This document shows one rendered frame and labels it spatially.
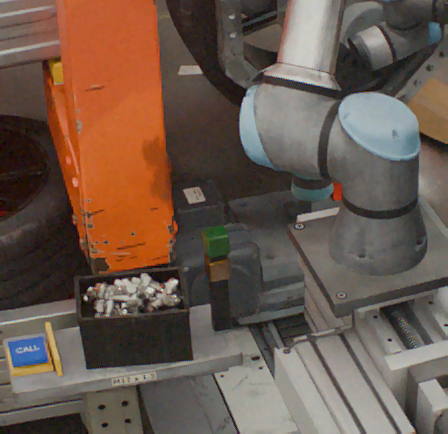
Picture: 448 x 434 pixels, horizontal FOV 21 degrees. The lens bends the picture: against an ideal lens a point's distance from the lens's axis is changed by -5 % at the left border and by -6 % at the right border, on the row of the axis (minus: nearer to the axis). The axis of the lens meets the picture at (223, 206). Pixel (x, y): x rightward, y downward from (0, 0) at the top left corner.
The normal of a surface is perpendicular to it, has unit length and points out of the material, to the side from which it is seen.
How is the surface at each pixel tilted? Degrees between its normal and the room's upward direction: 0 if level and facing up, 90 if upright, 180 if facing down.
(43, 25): 90
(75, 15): 90
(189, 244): 0
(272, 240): 0
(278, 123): 60
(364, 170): 90
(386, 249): 72
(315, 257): 0
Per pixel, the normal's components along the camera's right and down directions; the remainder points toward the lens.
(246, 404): -0.05, -0.85
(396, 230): 0.28, 0.21
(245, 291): 0.26, 0.50
